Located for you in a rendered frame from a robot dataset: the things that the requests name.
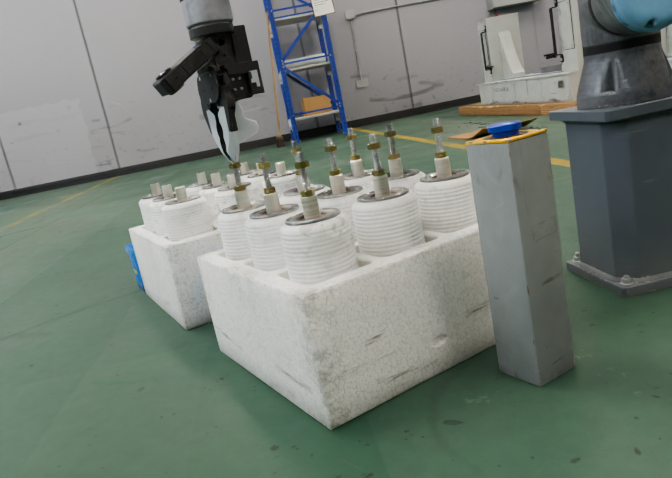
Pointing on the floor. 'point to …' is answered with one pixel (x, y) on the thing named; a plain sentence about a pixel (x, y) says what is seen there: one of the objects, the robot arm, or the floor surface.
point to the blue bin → (134, 265)
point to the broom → (274, 89)
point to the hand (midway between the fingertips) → (228, 155)
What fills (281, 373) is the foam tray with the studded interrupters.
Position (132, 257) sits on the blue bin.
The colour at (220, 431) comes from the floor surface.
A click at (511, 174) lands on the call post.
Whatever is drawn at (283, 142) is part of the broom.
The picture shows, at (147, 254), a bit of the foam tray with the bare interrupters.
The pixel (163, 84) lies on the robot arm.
